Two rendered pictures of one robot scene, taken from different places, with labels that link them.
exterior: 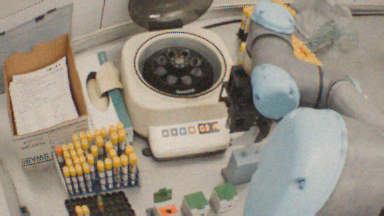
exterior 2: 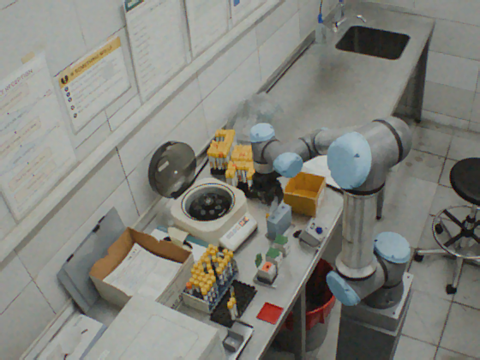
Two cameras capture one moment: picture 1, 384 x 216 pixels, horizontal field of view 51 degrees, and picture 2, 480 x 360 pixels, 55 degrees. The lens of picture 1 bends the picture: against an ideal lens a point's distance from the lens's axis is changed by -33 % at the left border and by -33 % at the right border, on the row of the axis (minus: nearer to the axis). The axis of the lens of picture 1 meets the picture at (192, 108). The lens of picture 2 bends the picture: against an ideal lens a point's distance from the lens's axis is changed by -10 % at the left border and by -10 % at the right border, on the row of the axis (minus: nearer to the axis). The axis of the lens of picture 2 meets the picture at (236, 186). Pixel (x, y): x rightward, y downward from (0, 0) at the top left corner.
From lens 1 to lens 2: 0.75 m
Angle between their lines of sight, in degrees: 17
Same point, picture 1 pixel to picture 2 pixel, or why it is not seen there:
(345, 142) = (361, 135)
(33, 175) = not seen: hidden behind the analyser
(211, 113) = (240, 213)
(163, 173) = (242, 256)
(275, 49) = (276, 147)
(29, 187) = not seen: hidden behind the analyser
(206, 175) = (261, 243)
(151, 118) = (219, 234)
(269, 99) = (290, 168)
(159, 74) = (204, 213)
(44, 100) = (146, 274)
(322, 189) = (366, 153)
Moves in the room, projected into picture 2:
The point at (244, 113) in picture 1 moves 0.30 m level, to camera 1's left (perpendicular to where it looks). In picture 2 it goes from (269, 192) to (184, 231)
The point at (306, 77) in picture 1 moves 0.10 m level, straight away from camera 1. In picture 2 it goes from (298, 147) to (288, 128)
